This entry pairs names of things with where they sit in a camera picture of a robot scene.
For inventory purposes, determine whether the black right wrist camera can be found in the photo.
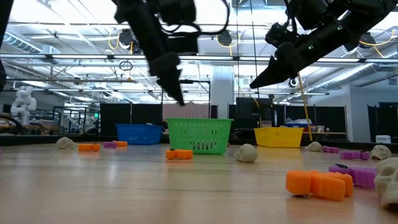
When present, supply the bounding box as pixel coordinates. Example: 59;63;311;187
265;21;297;48

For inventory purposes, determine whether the beige skull decoration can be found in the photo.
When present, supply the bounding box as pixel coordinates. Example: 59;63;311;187
55;136;78;151
369;144;392;161
305;141;323;152
233;143;259;164
374;157;398;210

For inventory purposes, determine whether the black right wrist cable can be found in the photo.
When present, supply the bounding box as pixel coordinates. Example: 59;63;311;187
283;0;300;35

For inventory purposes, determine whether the black ceiling cable reel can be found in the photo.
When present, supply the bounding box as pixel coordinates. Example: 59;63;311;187
119;28;135;47
216;29;233;48
357;32;373;50

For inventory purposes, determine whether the blue lid storage box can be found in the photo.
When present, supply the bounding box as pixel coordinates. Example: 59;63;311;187
285;118;313;129

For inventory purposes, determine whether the pink cloth curtain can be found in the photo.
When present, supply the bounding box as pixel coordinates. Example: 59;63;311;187
162;100;213;121

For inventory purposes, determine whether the black stand frame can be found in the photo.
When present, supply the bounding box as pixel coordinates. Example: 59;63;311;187
160;78;212;121

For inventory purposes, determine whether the blue plastic basket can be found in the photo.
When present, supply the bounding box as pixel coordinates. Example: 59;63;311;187
115;123;164;146

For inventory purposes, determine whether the black partition panel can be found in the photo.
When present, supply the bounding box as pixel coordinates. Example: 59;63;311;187
228;104;348;140
99;103;164;136
367;101;398;144

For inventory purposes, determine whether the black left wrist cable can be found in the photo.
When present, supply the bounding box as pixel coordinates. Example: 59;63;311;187
160;0;231;37

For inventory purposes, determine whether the yellow hanging cable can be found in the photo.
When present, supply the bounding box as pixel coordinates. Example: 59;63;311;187
297;72;313;141

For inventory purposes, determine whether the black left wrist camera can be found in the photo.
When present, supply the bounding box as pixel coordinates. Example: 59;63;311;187
167;32;199;54

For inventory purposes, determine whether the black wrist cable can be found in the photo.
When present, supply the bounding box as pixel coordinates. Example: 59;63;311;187
160;0;231;37
283;0;300;35

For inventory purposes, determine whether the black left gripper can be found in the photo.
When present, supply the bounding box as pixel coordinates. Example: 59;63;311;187
136;12;186;106

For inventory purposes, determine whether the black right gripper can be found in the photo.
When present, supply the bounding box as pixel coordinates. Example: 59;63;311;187
249;21;352;90

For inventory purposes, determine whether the green plastic basket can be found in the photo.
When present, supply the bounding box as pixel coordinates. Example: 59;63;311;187
165;118;234;155

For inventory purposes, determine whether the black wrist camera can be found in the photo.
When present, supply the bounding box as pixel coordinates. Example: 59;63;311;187
265;21;297;48
167;32;199;54

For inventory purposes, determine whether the yellow plastic basket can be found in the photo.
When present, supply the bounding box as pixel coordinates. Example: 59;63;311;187
253;126;305;148

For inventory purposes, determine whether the black hose loop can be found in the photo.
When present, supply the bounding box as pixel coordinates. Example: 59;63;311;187
0;113;22;136

